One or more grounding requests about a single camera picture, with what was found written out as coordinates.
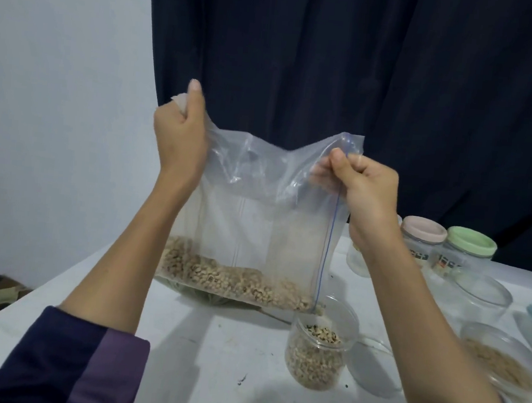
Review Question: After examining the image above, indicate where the person's left forearm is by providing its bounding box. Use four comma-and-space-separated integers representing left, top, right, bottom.
0, 171, 201, 403

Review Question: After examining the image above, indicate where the transparent jar green lid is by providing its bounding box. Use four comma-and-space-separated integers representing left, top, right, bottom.
427, 223, 501, 285

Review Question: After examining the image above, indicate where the person's right forearm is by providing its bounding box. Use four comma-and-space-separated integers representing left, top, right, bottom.
345, 229, 532, 403

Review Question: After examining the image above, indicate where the clear zip bag of black-eyed peas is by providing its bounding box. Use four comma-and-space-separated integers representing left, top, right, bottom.
152, 91, 369, 319

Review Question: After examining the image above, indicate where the clear round lid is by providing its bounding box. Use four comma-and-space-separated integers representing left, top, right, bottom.
346, 335, 410, 402

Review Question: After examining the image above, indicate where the person's right hand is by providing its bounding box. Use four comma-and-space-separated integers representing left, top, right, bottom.
301, 145, 406, 258

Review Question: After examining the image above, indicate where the pile of yellow soybeans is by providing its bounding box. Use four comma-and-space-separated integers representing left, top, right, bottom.
466, 339, 532, 391

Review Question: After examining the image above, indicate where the clear bag with green beans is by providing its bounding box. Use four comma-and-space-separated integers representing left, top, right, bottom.
158, 278, 235, 308

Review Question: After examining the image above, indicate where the dark navy curtain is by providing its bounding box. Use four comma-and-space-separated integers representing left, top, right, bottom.
125, 0, 532, 275

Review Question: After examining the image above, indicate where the transparent jar blue lid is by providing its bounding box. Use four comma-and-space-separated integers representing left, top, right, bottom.
344, 237, 376, 280

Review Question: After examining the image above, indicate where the person's left hand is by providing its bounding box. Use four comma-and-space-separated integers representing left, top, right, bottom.
146, 76, 217, 204

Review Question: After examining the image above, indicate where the transparent jar pink lid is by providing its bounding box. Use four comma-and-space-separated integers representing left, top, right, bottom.
397, 214, 451, 272

